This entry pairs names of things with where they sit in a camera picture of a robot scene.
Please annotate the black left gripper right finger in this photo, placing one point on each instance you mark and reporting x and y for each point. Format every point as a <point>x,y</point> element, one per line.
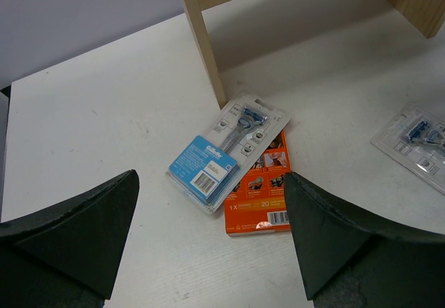
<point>351,257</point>

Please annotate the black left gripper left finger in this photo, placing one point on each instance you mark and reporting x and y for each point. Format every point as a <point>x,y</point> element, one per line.
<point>69,254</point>

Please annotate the orange Gillette Styler box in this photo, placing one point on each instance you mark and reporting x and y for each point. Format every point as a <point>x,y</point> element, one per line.
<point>256,204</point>

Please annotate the clear blister razor pack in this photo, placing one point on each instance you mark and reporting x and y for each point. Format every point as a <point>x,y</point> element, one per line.
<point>208,169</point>
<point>414,138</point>

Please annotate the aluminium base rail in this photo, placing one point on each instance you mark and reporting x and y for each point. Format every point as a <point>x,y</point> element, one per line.
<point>5,108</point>

